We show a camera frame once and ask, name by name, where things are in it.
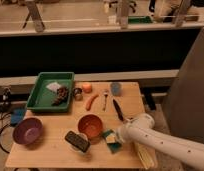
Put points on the orange bowl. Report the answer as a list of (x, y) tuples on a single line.
[(91, 125)]

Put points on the green yellow sponge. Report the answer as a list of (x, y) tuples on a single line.
[(112, 143)]

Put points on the black rectangular block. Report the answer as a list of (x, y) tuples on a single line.
[(69, 136)]

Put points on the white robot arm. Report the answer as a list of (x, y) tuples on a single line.
[(140, 129)]

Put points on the blue cup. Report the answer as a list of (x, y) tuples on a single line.
[(115, 88)]

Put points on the orange round fruit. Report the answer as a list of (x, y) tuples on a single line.
[(87, 87)]

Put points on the orange carrot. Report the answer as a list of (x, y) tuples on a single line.
[(90, 101)]

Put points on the small metal can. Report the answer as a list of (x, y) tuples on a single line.
[(77, 94)]

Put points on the black knife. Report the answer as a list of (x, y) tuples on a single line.
[(118, 110)]

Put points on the brown pinecone object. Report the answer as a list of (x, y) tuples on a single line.
[(62, 95)]

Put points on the white clear plastic packet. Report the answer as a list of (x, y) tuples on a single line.
[(54, 86)]

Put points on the green plastic tray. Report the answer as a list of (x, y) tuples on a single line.
[(41, 98)]

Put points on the yellow cloth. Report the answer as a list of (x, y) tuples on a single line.
[(145, 157)]

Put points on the purple bowl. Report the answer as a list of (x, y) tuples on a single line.
[(27, 131)]

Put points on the blue box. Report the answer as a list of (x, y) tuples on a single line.
[(17, 116)]

